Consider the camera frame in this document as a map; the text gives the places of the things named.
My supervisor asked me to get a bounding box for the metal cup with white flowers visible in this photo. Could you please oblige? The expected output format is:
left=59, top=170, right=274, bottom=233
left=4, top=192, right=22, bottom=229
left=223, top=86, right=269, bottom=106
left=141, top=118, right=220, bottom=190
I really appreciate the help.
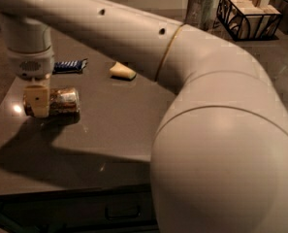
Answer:
left=184, top=0, right=214, bottom=31

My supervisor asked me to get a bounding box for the yellow sponge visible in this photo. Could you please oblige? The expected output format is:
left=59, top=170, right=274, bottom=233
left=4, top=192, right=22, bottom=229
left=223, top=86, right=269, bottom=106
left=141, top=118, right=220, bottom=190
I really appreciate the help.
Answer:
left=110, top=62, right=137, bottom=81

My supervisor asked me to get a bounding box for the orange soda can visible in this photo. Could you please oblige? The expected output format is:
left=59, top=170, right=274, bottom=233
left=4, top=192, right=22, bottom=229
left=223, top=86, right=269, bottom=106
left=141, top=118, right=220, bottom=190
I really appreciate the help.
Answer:
left=23, top=87, right=80, bottom=117

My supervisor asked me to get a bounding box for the black wire napkin basket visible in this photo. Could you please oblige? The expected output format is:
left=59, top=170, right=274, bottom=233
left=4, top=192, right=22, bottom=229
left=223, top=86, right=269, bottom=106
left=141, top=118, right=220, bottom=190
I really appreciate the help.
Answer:
left=216, top=0, right=282, bottom=41

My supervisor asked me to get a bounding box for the blue snack bar wrapper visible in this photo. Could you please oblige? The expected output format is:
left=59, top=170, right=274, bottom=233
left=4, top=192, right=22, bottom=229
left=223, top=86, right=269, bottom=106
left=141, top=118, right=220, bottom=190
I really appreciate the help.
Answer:
left=53, top=59, right=87, bottom=74

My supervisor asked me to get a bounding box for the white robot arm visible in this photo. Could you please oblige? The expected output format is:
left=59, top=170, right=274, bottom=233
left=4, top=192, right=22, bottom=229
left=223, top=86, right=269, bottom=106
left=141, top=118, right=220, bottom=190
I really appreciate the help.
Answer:
left=0, top=0, right=288, bottom=233

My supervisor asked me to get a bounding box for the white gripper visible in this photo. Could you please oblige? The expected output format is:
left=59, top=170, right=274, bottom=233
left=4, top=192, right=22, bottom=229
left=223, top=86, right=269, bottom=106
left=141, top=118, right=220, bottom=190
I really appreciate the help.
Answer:
left=7, top=47, right=54, bottom=117

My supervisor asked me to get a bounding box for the left drawer with handle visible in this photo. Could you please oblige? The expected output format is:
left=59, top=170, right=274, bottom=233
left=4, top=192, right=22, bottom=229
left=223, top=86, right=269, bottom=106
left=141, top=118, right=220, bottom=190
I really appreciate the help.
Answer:
left=0, top=184, right=159, bottom=233

